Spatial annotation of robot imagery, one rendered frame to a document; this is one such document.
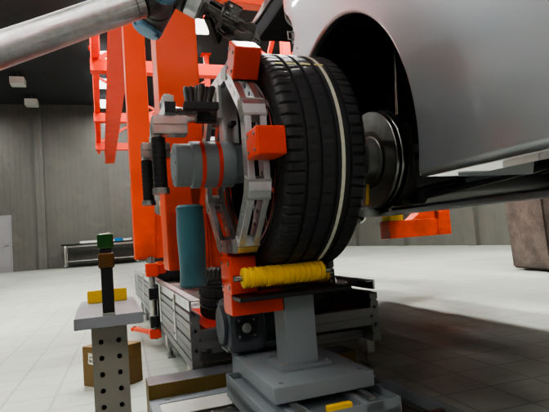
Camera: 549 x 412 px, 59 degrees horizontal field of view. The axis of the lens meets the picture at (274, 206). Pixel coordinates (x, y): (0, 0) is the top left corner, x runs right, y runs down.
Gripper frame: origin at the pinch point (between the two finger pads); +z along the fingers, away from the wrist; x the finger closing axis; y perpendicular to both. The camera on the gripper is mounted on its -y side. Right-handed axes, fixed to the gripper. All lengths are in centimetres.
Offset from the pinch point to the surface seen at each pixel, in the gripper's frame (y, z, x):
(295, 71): 27.6, 11.1, -21.8
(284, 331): -3, 44, -83
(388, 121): 17, 46, -13
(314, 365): 0, 55, -89
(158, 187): 17, -8, -64
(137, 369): -104, 19, -113
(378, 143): 10, 48, -18
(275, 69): 26.9, 6.1, -23.7
